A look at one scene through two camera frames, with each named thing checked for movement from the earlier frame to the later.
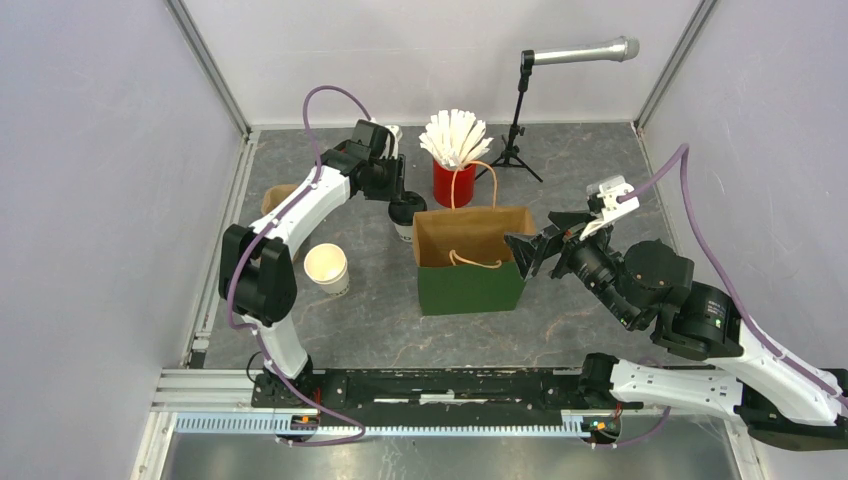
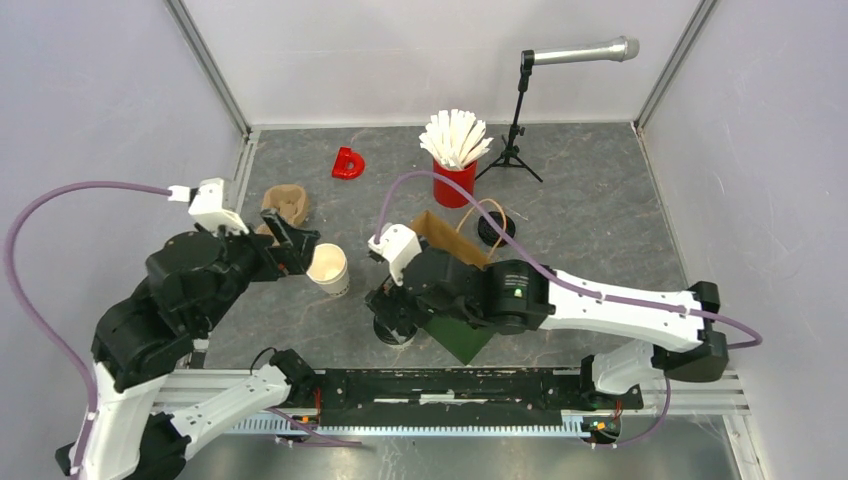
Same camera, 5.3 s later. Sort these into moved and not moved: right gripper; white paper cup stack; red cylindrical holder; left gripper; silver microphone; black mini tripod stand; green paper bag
Moved: green paper bag; left gripper; right gripper
Not moved: white paper cup stack; black mini tripod stand; silver microphone; red cylindrical holder
